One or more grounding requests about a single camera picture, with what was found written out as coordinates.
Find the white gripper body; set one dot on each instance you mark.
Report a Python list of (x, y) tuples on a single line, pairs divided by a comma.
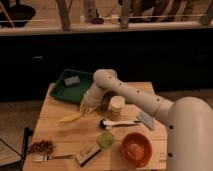
[(93, 96)]

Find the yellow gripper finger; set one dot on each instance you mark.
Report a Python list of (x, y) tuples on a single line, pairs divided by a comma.
[(92, 109), (83, 108)]

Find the yellow banana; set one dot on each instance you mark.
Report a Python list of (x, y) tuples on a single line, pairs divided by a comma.
[(70, 118)]

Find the green plastic tray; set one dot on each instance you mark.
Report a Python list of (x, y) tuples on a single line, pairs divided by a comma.
[(72, 93)]

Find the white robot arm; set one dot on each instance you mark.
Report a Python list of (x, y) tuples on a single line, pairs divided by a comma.
[(188, 120)]

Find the black and white brush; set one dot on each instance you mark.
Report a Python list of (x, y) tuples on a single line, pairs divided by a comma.
[(107, 124)]

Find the white cylindrical cup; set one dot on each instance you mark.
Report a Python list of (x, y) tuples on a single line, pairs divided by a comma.
[(116, 104)]

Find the grey sponge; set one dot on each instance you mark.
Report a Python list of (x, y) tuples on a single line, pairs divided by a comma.
[(71, 81)]

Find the green round lid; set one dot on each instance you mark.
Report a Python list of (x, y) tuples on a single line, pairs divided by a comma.
[(105, 140)]

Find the wooden block with dark edge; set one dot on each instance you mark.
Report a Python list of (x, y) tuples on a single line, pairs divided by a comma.
[(87, 153)]

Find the brown nut pile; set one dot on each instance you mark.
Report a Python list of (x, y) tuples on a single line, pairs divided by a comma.
[(41, 147)]

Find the grey striped card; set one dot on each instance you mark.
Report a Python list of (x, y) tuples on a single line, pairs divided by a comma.
[(147, 120)]

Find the orange bowl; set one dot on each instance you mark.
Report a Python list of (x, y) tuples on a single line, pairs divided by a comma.
[(136, 149)]

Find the silver fork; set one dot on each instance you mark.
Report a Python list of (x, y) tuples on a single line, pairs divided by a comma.
[(44, 158)]

